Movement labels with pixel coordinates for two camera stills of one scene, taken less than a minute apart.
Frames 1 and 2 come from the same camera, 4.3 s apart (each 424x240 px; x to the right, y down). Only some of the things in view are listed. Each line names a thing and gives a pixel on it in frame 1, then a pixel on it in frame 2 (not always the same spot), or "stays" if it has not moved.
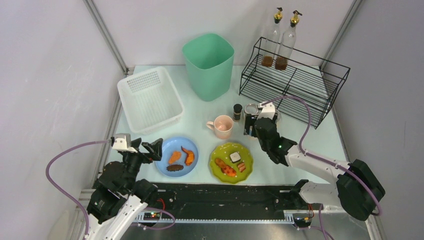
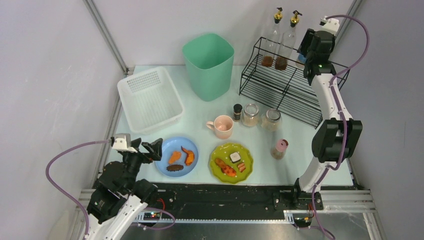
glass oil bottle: [287, 43] stays
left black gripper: [144, 153] stays
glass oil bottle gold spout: [272, 41] stays
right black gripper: [253, 122] -> [306, 46]
